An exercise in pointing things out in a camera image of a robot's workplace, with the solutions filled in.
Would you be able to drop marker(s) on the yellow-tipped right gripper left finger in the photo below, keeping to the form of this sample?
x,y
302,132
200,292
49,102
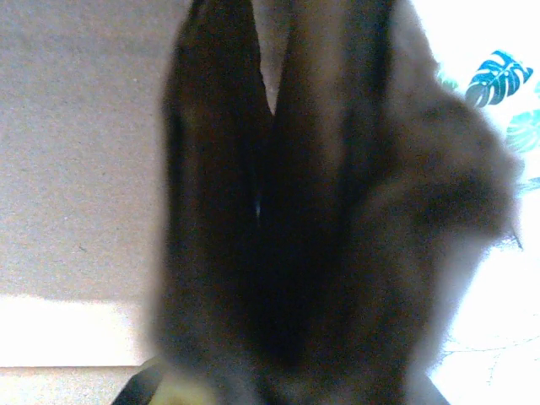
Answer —
x,y
169,388

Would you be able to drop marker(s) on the leaf-patterned ceramic bowl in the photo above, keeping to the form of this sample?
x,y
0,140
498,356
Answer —
x,y
498,80

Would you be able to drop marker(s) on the brown cardboard box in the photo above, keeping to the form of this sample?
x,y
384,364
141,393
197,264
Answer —
x,y
84,169

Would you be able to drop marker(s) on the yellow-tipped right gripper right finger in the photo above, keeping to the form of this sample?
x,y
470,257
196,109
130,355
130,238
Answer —
x,y
432,392

